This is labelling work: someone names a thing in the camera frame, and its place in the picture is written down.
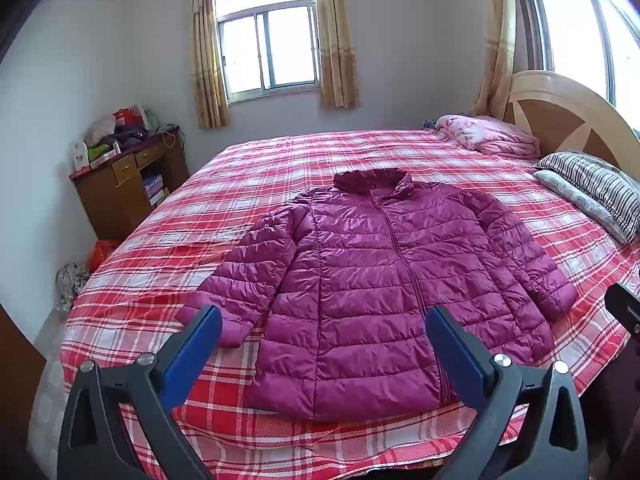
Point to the magenta puffer jacket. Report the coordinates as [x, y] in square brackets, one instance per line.
[360, 285]

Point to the stack of books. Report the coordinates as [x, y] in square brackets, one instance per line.
[154, 189]

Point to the red gift bag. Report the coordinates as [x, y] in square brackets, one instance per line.
[131, 116]

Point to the large window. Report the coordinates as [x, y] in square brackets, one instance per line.
[575, 25]

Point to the grey floral pillow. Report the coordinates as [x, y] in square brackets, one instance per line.
[565, 192]

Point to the brown wooden board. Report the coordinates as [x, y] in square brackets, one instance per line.
[17, 370]

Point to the dark purple garment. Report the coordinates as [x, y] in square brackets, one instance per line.
[131, 136]

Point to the pale garment pile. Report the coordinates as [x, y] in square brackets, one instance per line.
[100, 127]

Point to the small sliding window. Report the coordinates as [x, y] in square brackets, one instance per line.
[270, 45]

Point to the pink folded quilt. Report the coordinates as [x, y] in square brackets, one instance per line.
[485, 135]

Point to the bed with red plaid sheet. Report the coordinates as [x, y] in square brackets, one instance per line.
[250, 190]

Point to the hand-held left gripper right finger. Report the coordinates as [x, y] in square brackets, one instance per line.
[457, 355]

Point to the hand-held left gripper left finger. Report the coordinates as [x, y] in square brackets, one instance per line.
[192, 355]

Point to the green packet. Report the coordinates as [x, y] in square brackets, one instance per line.
[97, 151]

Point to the blue cloth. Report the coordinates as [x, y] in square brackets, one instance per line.
[430, 124]

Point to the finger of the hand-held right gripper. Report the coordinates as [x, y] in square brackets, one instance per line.
[625, 310]

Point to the beige curtain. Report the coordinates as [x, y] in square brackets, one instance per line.
[500, 60]
[205, 60]
[337, 50]

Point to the wooden desk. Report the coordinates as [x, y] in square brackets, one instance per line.
[105, 200]

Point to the wooden headboard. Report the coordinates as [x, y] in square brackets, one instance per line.
[550, 110]

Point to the white carton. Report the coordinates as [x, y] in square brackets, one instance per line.
[79, 156]

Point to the striped pillow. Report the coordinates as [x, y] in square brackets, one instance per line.
[595, 185]

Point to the patterned plastic bag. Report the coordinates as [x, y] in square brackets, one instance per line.
[70, 285]

